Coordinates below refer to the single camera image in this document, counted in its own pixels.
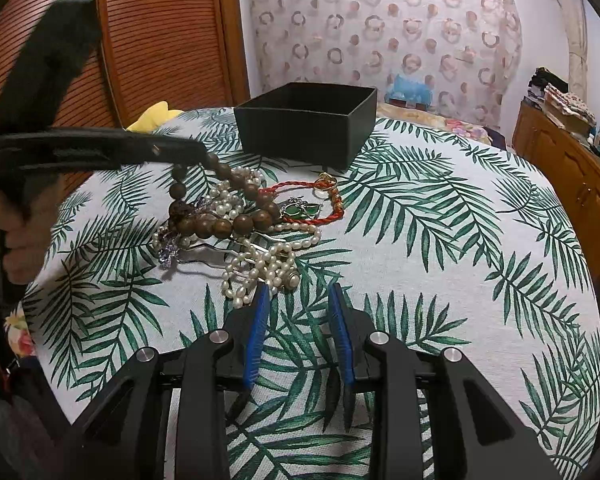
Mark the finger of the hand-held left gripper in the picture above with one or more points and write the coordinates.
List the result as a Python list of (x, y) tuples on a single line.
[(145, 145)]

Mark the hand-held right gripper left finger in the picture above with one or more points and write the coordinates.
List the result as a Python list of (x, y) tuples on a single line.
[(256, 340)]

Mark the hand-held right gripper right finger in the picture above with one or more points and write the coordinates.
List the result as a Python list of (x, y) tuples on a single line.
[(342, 340)]

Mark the silver hair fork purple flowers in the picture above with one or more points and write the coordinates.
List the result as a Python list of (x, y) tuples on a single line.
[(167, 252)]

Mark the green stone pendant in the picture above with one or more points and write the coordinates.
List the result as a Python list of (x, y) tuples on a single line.
[(295, 208)]

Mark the black square box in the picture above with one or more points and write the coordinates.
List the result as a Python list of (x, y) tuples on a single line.
[(300, 130)]

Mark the person's left hand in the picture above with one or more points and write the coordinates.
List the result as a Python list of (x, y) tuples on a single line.
[(27, 255)]

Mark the yellow plush toy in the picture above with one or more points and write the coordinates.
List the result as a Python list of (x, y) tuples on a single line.
[(152, 117)]

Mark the green leaf print cloth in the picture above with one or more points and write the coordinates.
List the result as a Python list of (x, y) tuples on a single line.
[(430, 285)]

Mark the wooden louvered wardrobe door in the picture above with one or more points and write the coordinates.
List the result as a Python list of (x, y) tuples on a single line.
[(165, 35)]

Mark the floral bed blanket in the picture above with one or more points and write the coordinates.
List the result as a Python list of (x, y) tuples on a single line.
[(460, 127)]

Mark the person's dark clothing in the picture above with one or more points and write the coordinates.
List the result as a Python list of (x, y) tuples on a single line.
[(15, 420)]

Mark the light blue bag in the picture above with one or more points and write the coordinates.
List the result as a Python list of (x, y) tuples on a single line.
[(410, 90)]

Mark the sheer curtain with circle print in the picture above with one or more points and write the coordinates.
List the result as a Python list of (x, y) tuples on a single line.
[(380, 35)]

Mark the wooden side cabinet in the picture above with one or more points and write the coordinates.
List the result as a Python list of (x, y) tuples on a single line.
[(570, 170)]

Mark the stack of folded clothes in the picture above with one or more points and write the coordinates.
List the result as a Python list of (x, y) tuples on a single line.
[(560, 95)]

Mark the beige tied curtain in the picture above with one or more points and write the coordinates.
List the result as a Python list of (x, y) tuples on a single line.
[(575, 50)]

